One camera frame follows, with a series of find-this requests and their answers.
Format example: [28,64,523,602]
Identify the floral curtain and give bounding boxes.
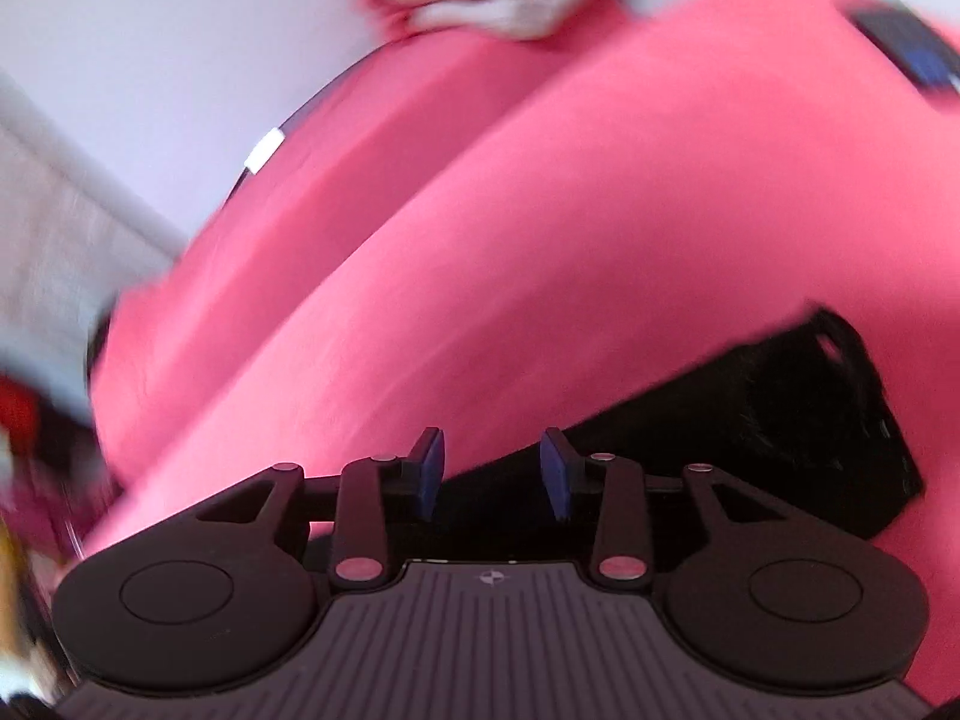
[2,76,185,422]

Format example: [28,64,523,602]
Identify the pink bed far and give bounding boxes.
[89,0,630,484]

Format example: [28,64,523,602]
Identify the white label on bed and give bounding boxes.
[244,127,285,174]

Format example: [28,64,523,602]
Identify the black pants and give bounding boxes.
[431,307,926,561]

